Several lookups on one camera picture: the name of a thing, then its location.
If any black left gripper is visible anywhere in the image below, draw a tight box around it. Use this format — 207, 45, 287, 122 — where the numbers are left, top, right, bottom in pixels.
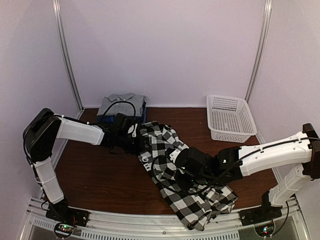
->
116, 133, 152, 156

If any black white plaid shirt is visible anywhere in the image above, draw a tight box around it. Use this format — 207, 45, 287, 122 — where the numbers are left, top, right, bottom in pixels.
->
135, 121, 239, 231

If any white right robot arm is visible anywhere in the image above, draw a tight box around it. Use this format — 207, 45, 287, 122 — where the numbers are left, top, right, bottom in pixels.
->
169, 123, 320, 221

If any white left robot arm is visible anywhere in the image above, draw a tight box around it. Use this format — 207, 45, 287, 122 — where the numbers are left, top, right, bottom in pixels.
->
22, 108, 148, 222

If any grey folded shirt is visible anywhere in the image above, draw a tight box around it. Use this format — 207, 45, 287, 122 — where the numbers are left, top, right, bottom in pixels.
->
97, 92, 146, 117

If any white plastic laundry basket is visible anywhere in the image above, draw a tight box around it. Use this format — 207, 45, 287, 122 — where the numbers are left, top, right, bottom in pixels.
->
206, 94, 257, 143

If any right circuit board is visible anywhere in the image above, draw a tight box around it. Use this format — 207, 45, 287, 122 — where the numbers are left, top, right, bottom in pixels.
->
254, 223, 275, 238

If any circuit board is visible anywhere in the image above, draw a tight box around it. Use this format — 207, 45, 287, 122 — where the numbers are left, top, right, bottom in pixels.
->
53, 222, 75, 238
254, 223, 275, 238

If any left circuit board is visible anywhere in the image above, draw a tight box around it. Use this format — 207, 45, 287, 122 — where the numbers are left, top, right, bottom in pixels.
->
53, 222, 75, 238

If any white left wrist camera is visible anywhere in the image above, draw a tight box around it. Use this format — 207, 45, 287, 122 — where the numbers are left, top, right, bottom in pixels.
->
128, 123, 139, 138

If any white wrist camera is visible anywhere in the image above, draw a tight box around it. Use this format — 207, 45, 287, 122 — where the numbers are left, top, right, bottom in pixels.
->
128, 123, 139, 138
169, 149, 181, 164

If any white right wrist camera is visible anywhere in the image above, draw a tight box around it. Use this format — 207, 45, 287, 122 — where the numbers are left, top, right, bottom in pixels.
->
169, 149, 181, 164

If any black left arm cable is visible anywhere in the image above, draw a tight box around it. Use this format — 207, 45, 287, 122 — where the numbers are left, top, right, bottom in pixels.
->
74, 99, 137, 126

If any aluminium front rail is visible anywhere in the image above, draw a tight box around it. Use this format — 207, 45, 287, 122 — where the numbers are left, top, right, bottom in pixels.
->
24, 197, 305, 240

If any left aluminium frame post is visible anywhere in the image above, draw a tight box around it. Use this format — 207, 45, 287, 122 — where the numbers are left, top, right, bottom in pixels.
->
52, 0, 84, 112

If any aluminium frame post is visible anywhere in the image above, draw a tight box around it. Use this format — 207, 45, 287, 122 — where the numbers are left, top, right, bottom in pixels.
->
52, 0, 84, 112
245, 0, 272, 102

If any right aluminium frame post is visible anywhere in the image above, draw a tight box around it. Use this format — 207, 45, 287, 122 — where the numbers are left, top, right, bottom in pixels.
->
245, 0, 272, 102

